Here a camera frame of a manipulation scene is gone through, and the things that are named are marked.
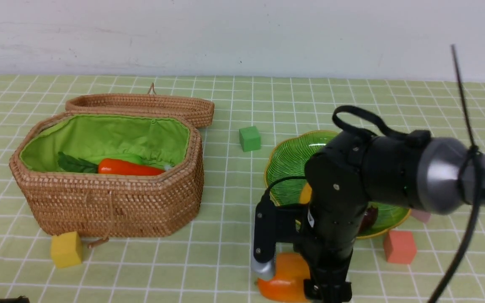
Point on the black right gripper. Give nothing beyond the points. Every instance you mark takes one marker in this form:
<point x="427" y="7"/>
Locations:
<point x="328" y="269"/>

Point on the orange mango toy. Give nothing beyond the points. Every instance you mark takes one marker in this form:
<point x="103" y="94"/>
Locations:
<point x="288" y="284"/>

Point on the purple mangosteen toy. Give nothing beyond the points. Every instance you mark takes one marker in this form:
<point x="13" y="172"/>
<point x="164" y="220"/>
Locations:
<point x="369" y="219"/>

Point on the yellow plastic banana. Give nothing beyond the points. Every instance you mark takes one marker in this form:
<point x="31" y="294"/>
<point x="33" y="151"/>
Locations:
<point x="305" y="194"/>

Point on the orange carrot toy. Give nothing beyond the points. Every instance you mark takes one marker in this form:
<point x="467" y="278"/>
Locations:
<point x="108" y="166"/>

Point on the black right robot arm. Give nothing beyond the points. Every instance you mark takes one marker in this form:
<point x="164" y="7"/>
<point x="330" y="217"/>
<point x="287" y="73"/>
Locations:
<point x="434" y="175"/>

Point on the salmon foam cube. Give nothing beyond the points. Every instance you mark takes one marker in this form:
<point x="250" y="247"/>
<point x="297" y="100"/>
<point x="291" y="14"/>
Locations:
<point x="399" y="247"/>

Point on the green leaf glass plate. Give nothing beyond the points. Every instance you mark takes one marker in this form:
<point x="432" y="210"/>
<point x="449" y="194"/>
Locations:
<point x="288" y="158"/>

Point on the pink foam cube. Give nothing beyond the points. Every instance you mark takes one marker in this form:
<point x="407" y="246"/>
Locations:
<point x="421" y="216"/>

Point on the checkered green tablecloth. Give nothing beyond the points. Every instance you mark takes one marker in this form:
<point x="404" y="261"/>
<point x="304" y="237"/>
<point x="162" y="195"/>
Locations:
<point x="209" y="259"/>

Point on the green foam cube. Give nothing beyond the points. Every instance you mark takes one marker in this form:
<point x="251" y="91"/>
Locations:
<point x="249" y="139"/>

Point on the woven wicker basket lid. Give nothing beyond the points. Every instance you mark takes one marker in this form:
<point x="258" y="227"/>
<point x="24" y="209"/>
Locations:
<point x="197" y="111"/>

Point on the woven wicker basket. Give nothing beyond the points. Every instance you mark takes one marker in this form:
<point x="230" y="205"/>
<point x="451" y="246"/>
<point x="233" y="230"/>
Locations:
<point x="102" y="205"/>

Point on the yellow foam cube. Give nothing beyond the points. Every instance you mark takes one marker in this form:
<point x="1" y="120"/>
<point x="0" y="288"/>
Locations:
<point x="66" y="250"/>

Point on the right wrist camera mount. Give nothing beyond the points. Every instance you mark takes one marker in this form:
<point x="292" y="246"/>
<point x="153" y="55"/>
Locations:
<point x="273" y="225"/>

